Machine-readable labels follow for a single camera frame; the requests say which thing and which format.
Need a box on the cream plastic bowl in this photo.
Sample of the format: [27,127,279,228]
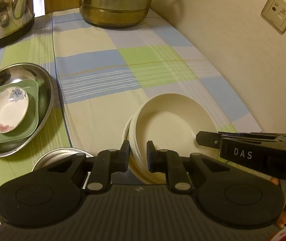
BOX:
[128,93,218,172]

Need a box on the stainless steel bowl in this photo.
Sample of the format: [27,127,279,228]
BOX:
[31,147,93,171]

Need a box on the green square plate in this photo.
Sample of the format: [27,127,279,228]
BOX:
[0,79,38,143]

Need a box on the small white floral dish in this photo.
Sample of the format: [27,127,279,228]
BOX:
[0,87,29,134]

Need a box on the large steel plate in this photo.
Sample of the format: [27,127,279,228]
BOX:
[0,63,54,157]

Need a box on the white ceramic bowl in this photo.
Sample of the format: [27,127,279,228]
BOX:
[122,116,166,184]

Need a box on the plaid tablecloth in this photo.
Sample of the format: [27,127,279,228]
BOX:
[0,9,260,186]

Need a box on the wall socket plate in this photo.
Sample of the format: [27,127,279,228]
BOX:
[261,0,286,34]

